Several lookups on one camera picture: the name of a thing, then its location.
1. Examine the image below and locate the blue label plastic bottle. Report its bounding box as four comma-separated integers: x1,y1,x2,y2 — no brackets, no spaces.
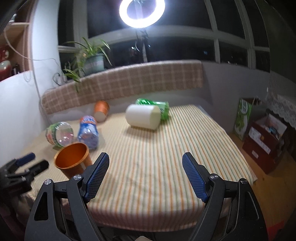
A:
77,115,99,150

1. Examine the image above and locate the potted spider plant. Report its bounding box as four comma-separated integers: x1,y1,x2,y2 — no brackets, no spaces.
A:
62,37,112,93

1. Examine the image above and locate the striped yellow towel cover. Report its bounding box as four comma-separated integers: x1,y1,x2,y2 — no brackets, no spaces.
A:
21,104,258,232

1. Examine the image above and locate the white cylindrical cup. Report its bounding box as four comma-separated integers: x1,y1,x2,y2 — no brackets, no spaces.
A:
125,104,161,131

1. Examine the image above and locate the wooden shelf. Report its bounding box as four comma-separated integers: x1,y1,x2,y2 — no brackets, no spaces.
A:
1,13,30,77

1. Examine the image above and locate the green paper shopping bag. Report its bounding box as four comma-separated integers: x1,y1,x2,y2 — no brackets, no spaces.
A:
233,96,264,141

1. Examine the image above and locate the small orange paper cup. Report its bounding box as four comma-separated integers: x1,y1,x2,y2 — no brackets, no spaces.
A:
93,100,109,123

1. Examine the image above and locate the brown plaid blanket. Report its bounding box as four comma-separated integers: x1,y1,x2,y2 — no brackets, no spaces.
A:
41,60,204,114

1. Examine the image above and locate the white lace cloth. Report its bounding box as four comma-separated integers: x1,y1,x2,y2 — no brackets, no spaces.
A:
266,92,295,128

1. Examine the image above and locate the red cardboard box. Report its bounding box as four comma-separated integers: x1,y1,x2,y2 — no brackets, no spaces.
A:
242,114,287,174

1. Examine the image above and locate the green plastic bottle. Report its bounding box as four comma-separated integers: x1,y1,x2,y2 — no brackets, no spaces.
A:
135,98,170,121

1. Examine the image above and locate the ring light tripod stand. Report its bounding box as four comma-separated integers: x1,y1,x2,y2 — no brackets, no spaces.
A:
135,28,151,63

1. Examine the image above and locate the large orange paper cup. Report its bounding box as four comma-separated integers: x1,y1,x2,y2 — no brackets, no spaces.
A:
54,142,92,179

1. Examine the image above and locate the grapefruit label clear cup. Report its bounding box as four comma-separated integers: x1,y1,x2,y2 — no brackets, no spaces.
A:
45,121,74,148

